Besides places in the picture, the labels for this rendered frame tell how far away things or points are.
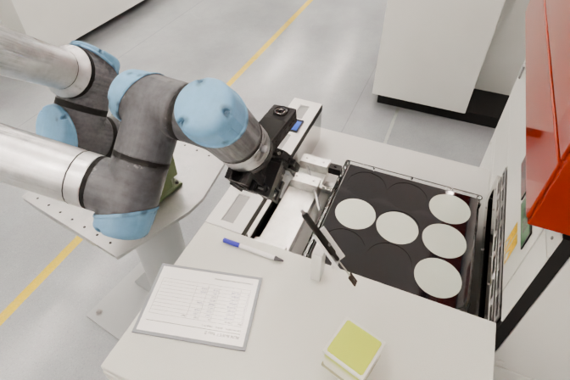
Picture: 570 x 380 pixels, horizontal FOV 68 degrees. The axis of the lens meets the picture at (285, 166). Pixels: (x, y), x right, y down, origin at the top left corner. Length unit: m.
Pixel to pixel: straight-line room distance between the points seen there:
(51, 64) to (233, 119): 0.54
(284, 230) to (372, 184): 0.28
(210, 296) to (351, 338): 0.28
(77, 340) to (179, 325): 1.24
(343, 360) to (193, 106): 0.46
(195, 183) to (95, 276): 1.05
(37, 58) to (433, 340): 0.89
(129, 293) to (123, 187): 1.53
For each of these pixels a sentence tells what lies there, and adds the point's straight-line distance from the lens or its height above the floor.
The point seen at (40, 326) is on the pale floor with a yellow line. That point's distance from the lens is 2.16.
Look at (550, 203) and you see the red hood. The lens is 0.68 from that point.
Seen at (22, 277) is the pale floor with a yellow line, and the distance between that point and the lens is 2.35.
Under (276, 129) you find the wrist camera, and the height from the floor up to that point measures 1.29.
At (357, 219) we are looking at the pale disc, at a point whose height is 0.90.
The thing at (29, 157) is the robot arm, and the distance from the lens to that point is 0.62.
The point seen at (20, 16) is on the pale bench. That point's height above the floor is 0.43.
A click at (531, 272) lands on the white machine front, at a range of 0.80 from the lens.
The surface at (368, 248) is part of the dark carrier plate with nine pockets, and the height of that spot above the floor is 0.90.
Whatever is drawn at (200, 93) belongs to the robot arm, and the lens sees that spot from 0.49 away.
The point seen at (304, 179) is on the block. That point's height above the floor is 0.91.
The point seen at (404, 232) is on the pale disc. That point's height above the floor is 0.90.
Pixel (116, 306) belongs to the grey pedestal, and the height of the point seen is 0.01.
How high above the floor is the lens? 1.70
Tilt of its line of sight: 43 degrees down
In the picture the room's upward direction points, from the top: straight up
